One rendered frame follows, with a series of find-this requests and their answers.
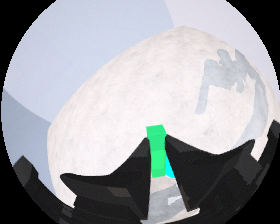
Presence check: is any green rectangular post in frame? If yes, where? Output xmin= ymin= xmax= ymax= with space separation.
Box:
xmin=146 ymin=124 xmax=166 ymax=177

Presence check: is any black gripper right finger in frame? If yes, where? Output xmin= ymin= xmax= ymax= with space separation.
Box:
xmin=165 ymin=133 xmax=255 ymax=212

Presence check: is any cyan circle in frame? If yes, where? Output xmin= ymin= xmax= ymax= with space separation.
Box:
xmin=165 ymin=158 xmax=175 ymax=178

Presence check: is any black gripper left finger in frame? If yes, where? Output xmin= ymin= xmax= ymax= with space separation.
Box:
xmin=60 ymin=137 xmax=151 ymax=219

